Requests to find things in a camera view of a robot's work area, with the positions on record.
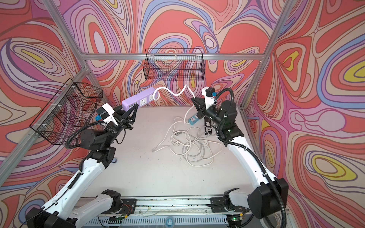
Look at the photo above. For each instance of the black wire basket back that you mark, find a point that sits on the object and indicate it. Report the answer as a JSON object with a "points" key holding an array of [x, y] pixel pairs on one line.
{"points": [[174, 64]]}

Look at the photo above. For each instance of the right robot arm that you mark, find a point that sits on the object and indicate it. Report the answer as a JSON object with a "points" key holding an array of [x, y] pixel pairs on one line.
{"points": [[269, 193]]}

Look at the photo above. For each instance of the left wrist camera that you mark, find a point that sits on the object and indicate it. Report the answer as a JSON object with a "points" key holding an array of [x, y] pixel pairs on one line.
{"points": [[105, 115]]}

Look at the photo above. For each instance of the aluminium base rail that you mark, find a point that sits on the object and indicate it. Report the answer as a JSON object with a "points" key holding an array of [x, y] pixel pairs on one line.
{"points": [[159, 212]]}

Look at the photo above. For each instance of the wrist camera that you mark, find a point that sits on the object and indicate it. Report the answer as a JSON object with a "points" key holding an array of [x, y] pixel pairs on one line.
{"points": [[209, 94], [105, 115]]}

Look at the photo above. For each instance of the aluminium frame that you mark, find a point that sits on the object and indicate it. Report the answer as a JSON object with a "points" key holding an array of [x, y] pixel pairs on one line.
{"points": [[38, 59]]}

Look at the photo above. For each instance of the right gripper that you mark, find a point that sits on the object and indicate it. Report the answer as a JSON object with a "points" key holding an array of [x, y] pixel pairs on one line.
{"points": [[198, 100]]}

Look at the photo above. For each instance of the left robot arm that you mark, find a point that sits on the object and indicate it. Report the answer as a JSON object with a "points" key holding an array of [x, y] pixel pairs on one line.
{"points": [[97, 137]]}

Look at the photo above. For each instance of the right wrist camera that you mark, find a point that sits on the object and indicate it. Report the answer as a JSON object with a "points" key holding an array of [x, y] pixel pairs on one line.
{"points": [[209, 94]]}

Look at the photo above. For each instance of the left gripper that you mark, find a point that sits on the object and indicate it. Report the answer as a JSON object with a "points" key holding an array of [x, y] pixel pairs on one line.
{"points": [[119, 119]]}

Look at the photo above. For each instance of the black wire basket left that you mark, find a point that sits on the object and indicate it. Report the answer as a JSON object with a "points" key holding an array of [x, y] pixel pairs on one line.
{"points": [[71, 108]]}

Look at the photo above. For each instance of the black wire basket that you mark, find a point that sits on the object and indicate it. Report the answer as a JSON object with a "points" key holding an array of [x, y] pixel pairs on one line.
{"points": [[71, 108], [174, 64]]}

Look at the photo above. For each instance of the purple power strip with cord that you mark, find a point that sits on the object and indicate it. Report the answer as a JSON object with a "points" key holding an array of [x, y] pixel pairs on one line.
{"points": [[152, 94]]}

